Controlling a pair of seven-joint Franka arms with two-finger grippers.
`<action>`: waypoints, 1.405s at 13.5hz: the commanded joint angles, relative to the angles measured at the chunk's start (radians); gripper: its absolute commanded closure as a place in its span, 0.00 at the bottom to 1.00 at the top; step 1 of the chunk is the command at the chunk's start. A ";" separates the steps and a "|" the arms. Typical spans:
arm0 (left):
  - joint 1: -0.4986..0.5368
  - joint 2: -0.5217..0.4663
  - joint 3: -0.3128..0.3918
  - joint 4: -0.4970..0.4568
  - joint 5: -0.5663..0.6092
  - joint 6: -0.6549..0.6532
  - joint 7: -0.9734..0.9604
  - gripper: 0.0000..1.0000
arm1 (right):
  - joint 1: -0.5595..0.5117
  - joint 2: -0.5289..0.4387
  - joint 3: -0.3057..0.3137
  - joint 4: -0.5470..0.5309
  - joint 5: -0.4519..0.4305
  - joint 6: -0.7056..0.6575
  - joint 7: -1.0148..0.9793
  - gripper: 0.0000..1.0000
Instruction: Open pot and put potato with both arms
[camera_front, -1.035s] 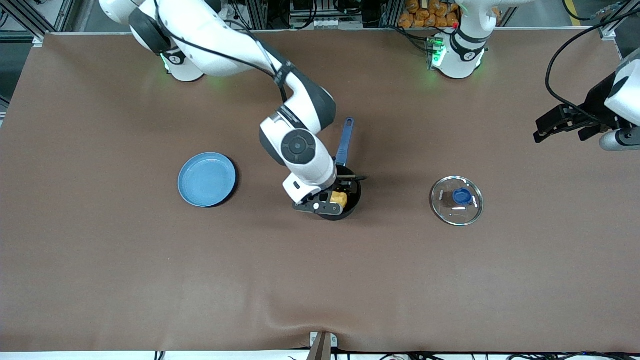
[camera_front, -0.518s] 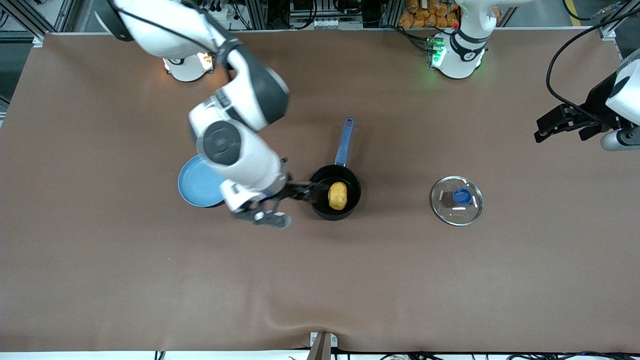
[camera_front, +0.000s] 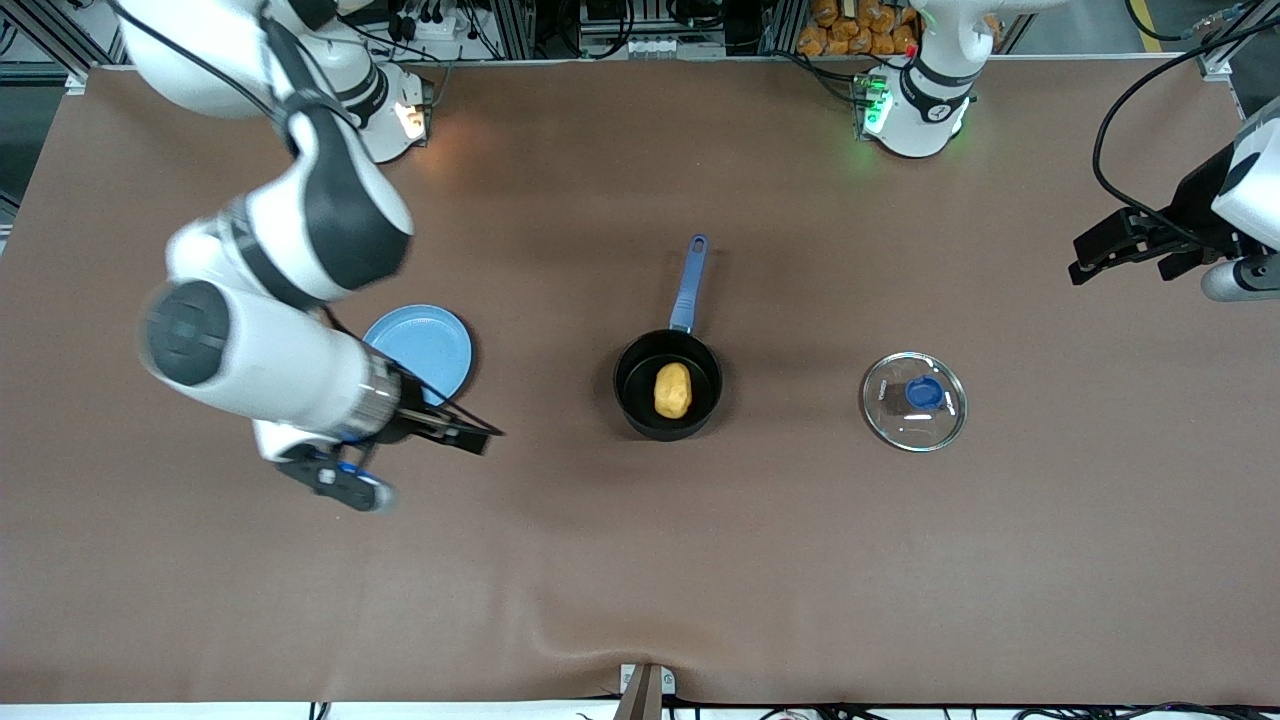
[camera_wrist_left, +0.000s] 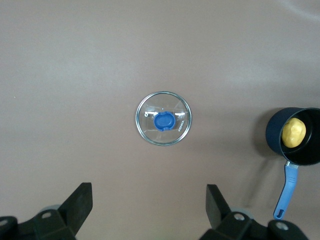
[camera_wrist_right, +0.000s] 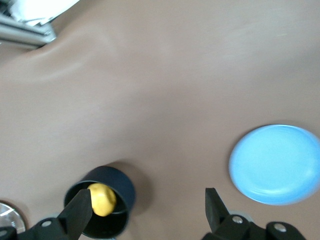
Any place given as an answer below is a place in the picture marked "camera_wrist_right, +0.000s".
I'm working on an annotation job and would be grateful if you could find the brown table mat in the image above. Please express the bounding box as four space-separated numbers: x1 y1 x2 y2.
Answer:
0 0 320 240

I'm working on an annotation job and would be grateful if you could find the yellow peeled potato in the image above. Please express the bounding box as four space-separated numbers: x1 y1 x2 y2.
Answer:
86 183 118 217

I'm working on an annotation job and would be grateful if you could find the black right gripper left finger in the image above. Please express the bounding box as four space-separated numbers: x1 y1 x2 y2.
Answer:
0 188 93 240

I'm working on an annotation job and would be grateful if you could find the dark pot with blue handle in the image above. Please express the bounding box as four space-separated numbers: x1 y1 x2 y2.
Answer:
63 165 137 238

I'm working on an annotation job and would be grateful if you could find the blue round plate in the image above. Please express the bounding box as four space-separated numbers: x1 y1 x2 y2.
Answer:
228 124 320 206

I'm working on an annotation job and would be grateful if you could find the aluminium profile post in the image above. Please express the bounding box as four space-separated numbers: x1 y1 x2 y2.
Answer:
0 12 57 51

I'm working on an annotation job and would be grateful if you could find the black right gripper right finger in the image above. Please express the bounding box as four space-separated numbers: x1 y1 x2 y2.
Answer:
201 187 307 240

